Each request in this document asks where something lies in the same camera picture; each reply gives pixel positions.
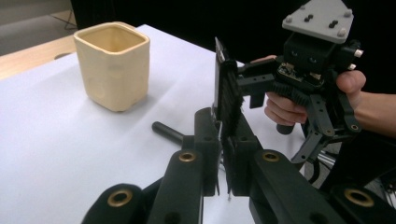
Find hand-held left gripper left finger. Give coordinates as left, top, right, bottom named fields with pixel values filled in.
left=193, top=106, right=221, bottom=198

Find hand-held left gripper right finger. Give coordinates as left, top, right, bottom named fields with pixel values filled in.
left=222, top=111, right=264, bottom=198

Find large black makeup brush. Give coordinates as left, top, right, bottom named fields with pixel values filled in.
left=151, top=120, right=185, bottom=146

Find cream square cup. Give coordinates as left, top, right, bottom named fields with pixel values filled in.
left=73, top=21, right=151, bottom=113

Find black curtain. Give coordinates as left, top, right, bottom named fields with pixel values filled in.
left=70, top=0, right=396, bottom=94

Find white table sheet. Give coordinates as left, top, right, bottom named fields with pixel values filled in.
left=0, top=23, right=309, bottom=224

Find right hand-held gripper cable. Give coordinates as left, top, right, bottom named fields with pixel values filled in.
left=309, top=155, right=323, bottom=185

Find metal floor rail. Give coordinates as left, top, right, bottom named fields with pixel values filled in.
left=316, top=151, right=339, bottom=167

